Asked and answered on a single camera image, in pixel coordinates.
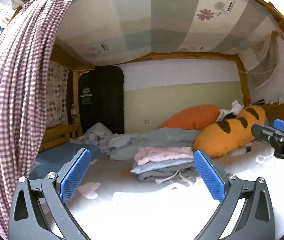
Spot yellow bread-shaped plush pillow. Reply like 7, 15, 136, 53
193, 105, 266, 158

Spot grey bedsheet with heart print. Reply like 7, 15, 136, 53
35, 139, 284, 240

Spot crumpled grey blanket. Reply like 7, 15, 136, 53
70, 122, 200, 160

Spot orange pillow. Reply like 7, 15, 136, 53
160, 105, 220, 130

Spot white crumpled cloth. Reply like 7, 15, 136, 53
216, 100, 244, 122

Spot light blue folded garment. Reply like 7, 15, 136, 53
130, 158, 193, 174

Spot pink folded garment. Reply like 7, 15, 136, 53
134, 147, 194, 165

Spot red white gingham curtain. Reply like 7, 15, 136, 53
0, 0, 72, 239

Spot pastel checkered canopy sheet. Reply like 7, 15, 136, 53
57, 0, 279, 72

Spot grey folded drawstring pants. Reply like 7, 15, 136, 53
137, 167, 197, 184

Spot wooden bunk bed frame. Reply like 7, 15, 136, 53
39, 2, 284, 153

